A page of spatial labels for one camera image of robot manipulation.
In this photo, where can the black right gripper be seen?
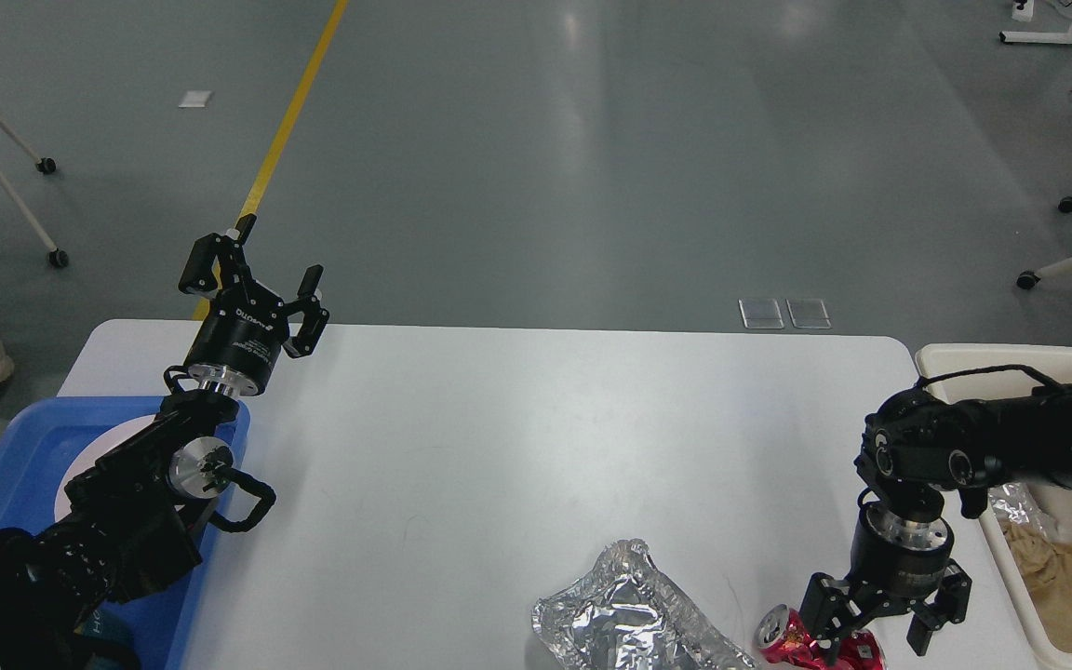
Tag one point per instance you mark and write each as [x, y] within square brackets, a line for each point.
[894, 563]

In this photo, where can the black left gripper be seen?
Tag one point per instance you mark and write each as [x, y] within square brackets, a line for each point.
[248, 324]

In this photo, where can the crushed red can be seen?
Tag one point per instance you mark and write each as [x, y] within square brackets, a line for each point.
[781, 638]

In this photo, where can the brown paper ball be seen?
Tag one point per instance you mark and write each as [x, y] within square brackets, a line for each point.
[1036, 557]

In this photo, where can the aluminium foil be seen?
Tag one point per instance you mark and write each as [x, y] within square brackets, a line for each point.
[625, 613]
[1015, 504]

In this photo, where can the pink plate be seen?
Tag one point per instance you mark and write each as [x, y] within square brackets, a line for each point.
[99, 446]

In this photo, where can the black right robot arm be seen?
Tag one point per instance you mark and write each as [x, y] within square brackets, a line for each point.
[916, 448]

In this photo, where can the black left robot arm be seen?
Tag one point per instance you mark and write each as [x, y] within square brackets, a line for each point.
[136, 512]

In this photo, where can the beige plastic bin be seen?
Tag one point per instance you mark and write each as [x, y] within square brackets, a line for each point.
[1055, 362]

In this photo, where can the clear floor plates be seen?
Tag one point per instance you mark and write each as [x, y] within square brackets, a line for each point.
[771, 314]

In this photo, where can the blue plastic tray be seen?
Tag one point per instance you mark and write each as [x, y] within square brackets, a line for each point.
[37, 448]

